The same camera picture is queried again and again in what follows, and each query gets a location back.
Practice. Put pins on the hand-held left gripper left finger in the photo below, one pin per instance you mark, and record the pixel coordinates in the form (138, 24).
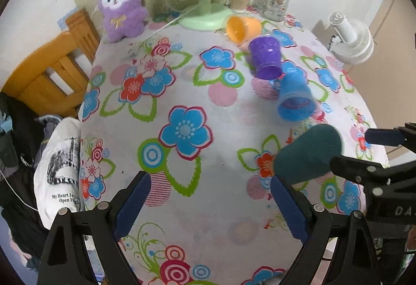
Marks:
(134, 203)

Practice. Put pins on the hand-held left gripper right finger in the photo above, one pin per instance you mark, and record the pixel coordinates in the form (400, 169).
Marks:
(289, 210)

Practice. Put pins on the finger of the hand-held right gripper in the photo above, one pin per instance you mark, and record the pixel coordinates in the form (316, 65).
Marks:
(378, 136)
(352, 168)

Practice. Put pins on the dark teal plastic cup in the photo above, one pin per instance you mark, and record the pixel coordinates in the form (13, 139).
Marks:
(305, 155)

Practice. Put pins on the blue plastic cup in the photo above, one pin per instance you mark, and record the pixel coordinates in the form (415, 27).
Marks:
(294, 93)

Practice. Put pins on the purple plastic cup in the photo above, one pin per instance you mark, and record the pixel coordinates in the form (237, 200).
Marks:
(266, 54)

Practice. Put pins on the orange plastic cup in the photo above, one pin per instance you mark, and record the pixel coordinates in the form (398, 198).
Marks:
(243, 27)

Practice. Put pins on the white printed shirt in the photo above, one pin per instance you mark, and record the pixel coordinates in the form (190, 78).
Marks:
(57, 168)

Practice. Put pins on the white fan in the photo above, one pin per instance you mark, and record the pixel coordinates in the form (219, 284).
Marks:
(352, 41)

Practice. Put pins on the floral tablecloth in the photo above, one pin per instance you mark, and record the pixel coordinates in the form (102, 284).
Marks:
(201, 103)

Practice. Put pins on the dark clothing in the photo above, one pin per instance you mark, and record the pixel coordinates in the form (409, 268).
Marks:
(19, 142)

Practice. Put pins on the wooden chair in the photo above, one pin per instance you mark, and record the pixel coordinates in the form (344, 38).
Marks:
(42, 77)

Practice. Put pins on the purple plush toy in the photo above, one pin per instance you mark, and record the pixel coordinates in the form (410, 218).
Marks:
(122, 9)

